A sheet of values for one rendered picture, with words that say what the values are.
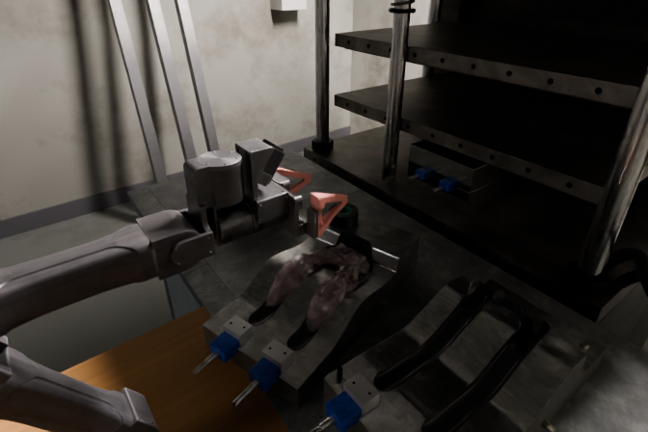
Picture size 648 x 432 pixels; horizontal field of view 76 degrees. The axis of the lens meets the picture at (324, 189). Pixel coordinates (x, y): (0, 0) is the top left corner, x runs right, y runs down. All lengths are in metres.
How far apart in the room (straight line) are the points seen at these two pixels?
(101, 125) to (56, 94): 0.32
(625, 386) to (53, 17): 3.02
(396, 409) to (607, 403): 0.43
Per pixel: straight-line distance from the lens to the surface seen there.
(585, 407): 0.99
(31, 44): 3.04
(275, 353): 0.84
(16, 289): 0.54
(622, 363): 1.11
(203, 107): 2.77
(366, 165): 1.77
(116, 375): 1.00
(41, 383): 0.63
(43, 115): 3.12
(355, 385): 0.75
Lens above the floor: 1.52
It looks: 28 degrees down
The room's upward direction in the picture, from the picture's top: straight up
